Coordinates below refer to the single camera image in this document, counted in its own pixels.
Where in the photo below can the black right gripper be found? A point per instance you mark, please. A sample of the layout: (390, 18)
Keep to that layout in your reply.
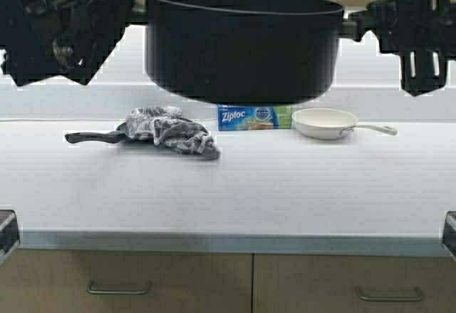
(420, 32)

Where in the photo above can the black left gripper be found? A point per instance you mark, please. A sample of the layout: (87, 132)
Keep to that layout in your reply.
(42, 39)

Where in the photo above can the black cooking pot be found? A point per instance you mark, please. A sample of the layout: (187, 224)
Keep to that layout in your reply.
(243, 52)

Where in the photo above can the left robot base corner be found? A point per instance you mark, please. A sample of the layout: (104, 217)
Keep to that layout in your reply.
(10, 235)

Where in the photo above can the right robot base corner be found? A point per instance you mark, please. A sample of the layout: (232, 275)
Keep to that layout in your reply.
(449, 234)

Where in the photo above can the black frying pan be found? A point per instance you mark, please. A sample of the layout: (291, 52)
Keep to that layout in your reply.
(107, 137)

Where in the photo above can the white frying pan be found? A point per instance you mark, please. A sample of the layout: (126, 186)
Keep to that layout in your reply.
(332, 124)

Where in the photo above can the grey patterned dish towel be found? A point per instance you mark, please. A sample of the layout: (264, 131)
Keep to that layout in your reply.
(166, 127)

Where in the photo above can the blue Ziploc bag box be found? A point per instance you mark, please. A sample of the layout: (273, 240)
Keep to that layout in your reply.
(233, 118)

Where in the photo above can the left wooden drawer front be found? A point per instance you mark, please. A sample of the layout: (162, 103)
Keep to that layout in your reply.
(56, 280)

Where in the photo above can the wooden drawer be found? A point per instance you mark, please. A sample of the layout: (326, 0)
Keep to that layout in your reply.
(56, 280)
(317, 283)

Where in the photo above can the right wooden drawer front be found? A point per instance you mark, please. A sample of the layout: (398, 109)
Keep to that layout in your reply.
(317, 283)

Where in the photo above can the left drawer metal handle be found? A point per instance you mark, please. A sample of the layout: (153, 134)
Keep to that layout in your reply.
(98, 289)

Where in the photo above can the drawer metal handle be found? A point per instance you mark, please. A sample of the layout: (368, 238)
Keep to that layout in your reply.
(98, 289)
(416, 295)

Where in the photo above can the right drawer metal handle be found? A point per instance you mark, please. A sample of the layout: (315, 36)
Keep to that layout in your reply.
(416, 295)

